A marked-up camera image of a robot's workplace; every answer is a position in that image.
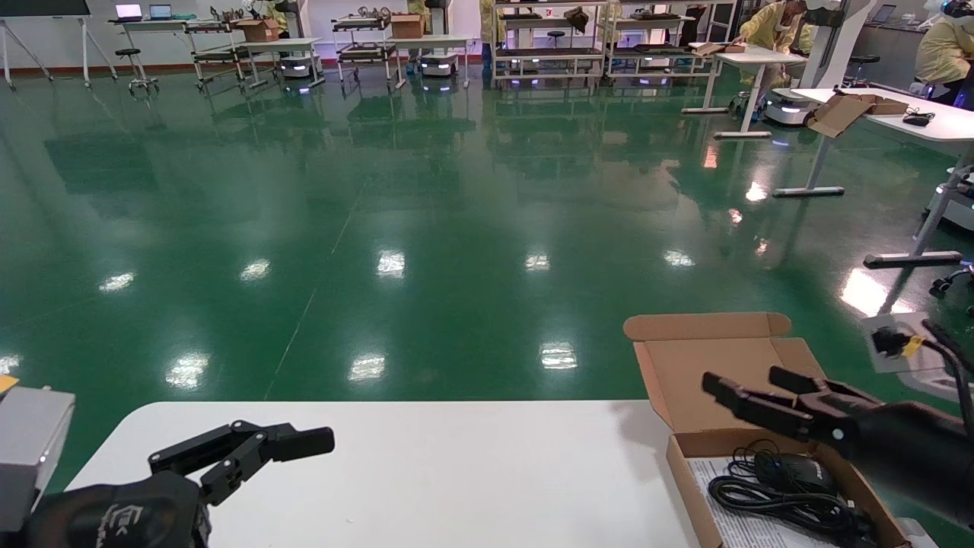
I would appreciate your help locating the white column robot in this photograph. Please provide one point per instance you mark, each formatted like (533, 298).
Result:
(825, 46)

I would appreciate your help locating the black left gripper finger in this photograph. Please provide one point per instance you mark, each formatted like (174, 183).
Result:
(297, 443)

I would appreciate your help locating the white metal shelf rack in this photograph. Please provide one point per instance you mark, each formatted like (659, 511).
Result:
(662, 49)
(548, 52)

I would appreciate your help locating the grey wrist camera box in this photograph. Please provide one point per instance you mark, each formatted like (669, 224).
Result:
(30, 449)
(883, 364)

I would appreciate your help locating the metal parts cart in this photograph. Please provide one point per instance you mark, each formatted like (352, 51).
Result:
(217, 55)
(364, 53)

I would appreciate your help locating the office chair wheel base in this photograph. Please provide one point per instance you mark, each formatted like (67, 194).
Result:
(943, 284)

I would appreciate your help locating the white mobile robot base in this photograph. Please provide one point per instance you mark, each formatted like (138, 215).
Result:
(298, 68)
(439, 66)

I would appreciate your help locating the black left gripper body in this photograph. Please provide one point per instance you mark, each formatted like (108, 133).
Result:
(114, 517)

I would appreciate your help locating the small white table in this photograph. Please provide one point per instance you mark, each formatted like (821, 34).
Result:
(281, 44)
(434, 39)

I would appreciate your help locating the black round stool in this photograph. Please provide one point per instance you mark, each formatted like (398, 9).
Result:
(864, 59)
(135, 53)

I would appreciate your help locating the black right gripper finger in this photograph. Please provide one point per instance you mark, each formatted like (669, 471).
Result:
(761, 407)
(825, 392)

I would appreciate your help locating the white table with laptops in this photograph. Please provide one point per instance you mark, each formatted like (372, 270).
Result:
(152, 24)

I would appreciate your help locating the dark bag on rack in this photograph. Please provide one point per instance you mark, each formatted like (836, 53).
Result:
(577, 18)

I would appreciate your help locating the white printed manual sheet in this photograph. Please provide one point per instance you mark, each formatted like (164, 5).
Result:
(742, 533)

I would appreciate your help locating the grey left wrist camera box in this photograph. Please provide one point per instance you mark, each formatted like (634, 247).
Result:
(30, 449)

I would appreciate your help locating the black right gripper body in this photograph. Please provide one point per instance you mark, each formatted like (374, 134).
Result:
(905, 449)

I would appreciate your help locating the large white workshop table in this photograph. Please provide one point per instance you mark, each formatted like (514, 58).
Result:
(943, 129)

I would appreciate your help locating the small yellow tag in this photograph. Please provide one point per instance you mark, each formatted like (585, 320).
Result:
(6, 384)

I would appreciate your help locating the black computer mouse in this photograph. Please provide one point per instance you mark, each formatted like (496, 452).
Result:
(799, 472)

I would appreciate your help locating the grey robot base corner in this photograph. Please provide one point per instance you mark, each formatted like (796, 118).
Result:
(917, 536)

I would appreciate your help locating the brown cardboard storage box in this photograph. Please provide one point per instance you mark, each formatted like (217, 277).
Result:
(708, 396)

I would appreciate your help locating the black screen on stand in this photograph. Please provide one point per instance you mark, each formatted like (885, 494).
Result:
(46, 7)

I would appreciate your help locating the white table with pedestal legs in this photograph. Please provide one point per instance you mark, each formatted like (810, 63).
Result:
(761, 57)

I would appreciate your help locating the flat open cardboard box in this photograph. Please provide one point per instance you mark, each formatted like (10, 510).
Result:
(715, 48)

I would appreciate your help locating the open laptop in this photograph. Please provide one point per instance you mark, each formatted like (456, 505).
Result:
(884, 14)
(160, 11)
(128, 11)

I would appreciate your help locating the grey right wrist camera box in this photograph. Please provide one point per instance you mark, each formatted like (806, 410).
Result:
(883, 364)

